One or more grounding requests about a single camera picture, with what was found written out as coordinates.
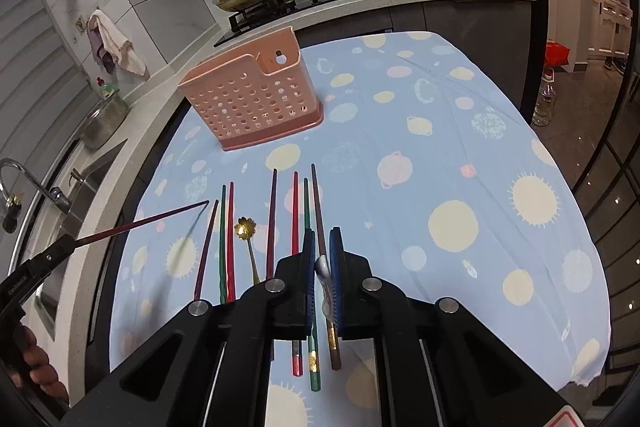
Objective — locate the left hand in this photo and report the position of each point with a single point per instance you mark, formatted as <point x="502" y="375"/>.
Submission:
<point x="41" y="372"/>

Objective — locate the purple hanging cloth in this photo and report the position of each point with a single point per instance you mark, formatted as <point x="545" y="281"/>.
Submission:
<point x="99" y="51"/>

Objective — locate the purple chopstick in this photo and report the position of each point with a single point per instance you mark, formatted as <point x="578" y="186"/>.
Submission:
<point x="271" y="233"/>

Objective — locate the black gas stove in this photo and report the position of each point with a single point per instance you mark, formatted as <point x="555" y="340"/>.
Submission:
<point x="264" y="12"/>

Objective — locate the green chopstick pair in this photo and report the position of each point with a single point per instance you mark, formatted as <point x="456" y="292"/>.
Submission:
<point x="222" y="246"/>

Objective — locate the stainless steel sink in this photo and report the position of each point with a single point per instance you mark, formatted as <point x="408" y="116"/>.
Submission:
<point x="47" y="296"/>

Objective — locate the green dish soap bottle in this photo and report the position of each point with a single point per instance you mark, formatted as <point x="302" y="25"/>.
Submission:
<point x="106" y="88"/>

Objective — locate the red chopstick pair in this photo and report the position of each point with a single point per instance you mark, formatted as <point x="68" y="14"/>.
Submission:
<point x="230" y="283"/>

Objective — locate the blue polka dot tablecloth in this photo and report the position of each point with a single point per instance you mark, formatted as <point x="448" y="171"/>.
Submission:
<point x="430" y="173"/>

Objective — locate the pink hanging towel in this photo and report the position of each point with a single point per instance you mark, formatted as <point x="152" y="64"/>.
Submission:
<point x="120" y="46"/>

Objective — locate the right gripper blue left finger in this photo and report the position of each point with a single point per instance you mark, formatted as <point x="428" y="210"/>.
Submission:
<point x="308" y="254"/>

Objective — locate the gold flower spoon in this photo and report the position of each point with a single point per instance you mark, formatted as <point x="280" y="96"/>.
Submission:
<point x="245" y="229"/>

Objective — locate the red bag on floor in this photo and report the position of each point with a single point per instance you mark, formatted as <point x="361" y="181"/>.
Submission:
<point x="556" y="55"/>

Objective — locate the dark brown chopstick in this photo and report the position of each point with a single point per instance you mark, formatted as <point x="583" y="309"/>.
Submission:
<point x="334" y="347"/>

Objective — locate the green chopstick group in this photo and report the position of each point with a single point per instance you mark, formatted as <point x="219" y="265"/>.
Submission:
<point x="312" y="340"/>

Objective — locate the soap dispenser pump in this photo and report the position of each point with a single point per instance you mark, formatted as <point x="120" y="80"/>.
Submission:
<point x="77" y="176"/>

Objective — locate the pink perforated utensil holder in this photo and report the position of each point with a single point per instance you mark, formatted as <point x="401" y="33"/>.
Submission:
<point x="254" y="93"/>

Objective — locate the plastic bottle on floor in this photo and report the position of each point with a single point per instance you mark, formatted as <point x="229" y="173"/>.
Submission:
<point x="545" y="104"/>

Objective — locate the dark maroon chopstick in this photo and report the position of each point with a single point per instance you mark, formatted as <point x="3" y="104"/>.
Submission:
<point x="107" y="234"/>
<point x="197" y="293"/>

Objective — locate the white ceramic spoon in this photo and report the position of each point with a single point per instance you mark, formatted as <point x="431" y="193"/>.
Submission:
<point x="323" y="272"/>

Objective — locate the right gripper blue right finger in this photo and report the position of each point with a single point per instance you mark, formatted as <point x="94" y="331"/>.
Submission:
<point x="337" y="256"/>

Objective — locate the stainless steel pot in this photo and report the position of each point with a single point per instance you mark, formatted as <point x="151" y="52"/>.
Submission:
<point x="103" y="121"/>

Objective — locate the chrome sink faucet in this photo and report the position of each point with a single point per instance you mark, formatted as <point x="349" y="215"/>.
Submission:
<point x="12" y="203"/>

